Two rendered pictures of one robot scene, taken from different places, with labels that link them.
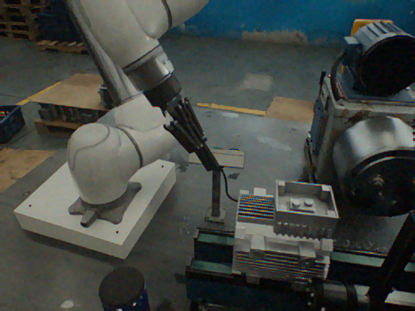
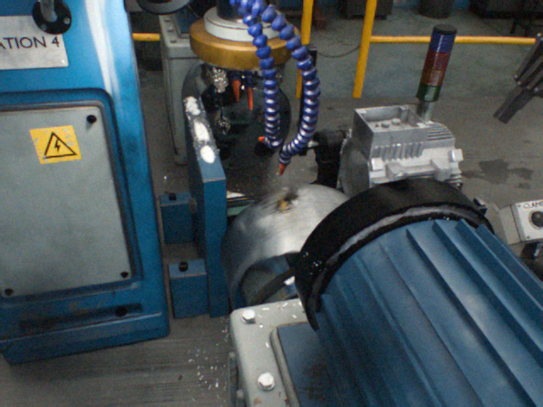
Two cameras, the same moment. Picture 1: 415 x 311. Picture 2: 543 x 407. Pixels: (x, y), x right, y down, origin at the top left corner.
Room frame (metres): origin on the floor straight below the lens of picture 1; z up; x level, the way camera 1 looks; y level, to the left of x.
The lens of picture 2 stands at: (1.19, -0.81, 1.59)
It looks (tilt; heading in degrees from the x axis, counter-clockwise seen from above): 38 degrees down; 154
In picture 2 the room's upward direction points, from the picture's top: 3 degrees clockwise
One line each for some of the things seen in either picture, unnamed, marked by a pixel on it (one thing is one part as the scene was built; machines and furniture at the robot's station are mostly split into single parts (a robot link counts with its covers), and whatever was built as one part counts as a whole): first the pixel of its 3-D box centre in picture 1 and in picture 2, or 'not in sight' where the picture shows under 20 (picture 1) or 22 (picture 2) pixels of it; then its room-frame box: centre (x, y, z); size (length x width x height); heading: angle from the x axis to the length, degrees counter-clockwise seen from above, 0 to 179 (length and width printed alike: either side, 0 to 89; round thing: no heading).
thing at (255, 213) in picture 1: (277, 235); (396, 169); (0.49, -0.17, 1.01); 0.20 x 0.19 x 0.19; 80
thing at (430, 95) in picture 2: not in sight; (428, 89); (0.24, 0.11, 1.05); 0.06 x 0.06 x 0.04
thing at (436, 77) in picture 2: not in sight; (433, 73); (0.24, 0.11, 1.10); 0.06 x 0.06 x 0.04
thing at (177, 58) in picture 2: not in sight; (216, 80); (-0.15, -0.37, 0.99); 0.35 x 0.31 x 0.37; 170
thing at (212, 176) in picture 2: not in sight; (188, 209); (0.41, -0.62, 0.97); 0.30 x 0.11 x 0.34; 170
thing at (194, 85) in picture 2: not in sight; (232, 103); (0.11, -0.41, 1.04); 0.41 x 0.25 x 0.25; 170
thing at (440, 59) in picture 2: not in sight; (437, 57); (0.24, 0.11, 1.14); 0.06 x 0.06 x 0.04
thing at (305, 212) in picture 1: (301, 209); (388, 133); (0.49, -0.21, 1.11); 0.12 x 0.11 x 0.07; 80
